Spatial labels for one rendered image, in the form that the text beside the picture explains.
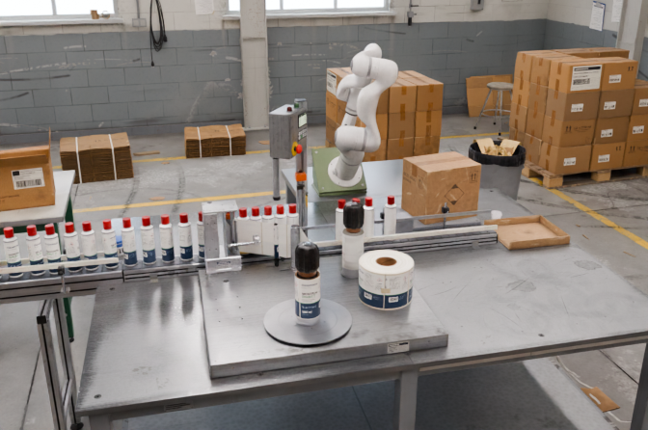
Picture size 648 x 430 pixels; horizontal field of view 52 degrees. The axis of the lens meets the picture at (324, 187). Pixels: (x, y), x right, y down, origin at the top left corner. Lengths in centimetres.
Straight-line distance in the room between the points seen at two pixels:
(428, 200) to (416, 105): 323
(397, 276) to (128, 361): 95
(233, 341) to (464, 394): 129
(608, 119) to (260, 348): 492
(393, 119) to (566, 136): 155
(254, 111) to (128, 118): 147
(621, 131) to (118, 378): 539
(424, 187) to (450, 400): 97
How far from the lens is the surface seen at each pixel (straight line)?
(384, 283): 240
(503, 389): 327
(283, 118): 271
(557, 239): 322
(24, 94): 821
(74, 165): 665
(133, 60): 805
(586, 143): 655
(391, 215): 293
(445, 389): 322
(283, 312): 241
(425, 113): 641
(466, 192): 331
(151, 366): 231
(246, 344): 227
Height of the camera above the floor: 212
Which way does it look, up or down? 20 degrees down
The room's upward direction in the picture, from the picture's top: straight up
